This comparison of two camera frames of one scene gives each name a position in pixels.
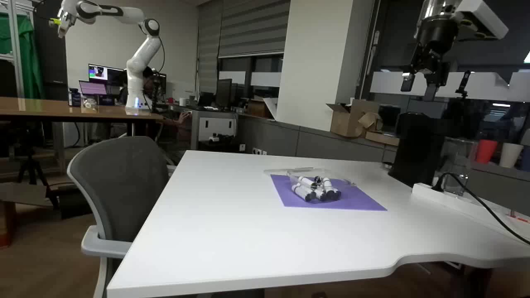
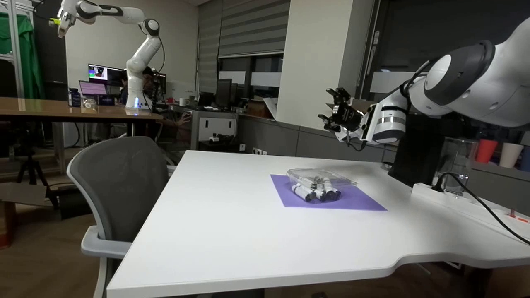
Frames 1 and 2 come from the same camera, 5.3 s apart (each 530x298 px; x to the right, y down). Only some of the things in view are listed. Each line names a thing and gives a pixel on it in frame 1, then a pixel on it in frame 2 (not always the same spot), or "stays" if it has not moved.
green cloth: (32, 82) stays
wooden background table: (58, 109) stays
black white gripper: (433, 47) -> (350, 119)
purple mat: (351, 198) stays
